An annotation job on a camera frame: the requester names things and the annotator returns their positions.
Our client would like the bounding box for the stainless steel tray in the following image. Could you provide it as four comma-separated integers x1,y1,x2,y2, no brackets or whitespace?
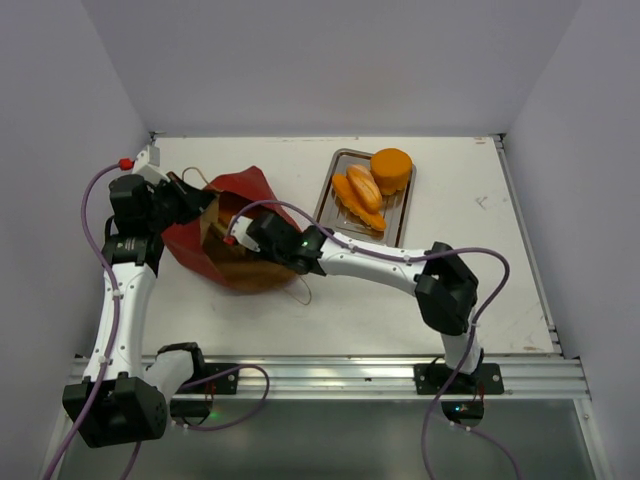
315,148,416,247

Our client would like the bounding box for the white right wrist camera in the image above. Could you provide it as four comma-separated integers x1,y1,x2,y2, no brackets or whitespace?
224,215,260,253

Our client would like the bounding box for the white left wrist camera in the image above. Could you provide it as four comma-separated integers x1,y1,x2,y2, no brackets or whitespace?
118,144,169,185

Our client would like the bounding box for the red paper bag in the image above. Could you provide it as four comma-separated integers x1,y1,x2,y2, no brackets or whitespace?
162,166,299,294

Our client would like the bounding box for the orange twisted bread stick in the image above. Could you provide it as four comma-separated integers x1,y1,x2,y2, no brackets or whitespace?
331,174,386,232

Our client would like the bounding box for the orange loaf bread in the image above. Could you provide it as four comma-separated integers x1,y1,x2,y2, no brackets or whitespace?
218,192,250,229

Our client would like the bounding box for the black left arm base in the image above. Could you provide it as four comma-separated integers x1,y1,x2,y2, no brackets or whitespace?
169,372,238,426

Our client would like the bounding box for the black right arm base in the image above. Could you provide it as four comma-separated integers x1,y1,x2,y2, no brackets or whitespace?
413,356,505,428

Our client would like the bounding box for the golden oval bread roll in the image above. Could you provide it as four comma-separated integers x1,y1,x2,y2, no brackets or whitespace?
346,165,383,213

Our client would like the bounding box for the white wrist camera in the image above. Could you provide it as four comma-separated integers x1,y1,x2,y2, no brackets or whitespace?
118,144,169,185
224,215,260,253

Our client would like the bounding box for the aluminium front rail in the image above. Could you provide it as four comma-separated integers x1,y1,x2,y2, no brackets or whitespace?
205,355,590,400

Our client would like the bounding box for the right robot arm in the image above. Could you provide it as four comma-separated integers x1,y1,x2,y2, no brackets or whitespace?
232,212,483,393

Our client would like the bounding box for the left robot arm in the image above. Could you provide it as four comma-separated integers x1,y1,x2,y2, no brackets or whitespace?
63,174,216,448

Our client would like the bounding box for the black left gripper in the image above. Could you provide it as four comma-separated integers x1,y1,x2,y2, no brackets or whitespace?
145,171,215,232

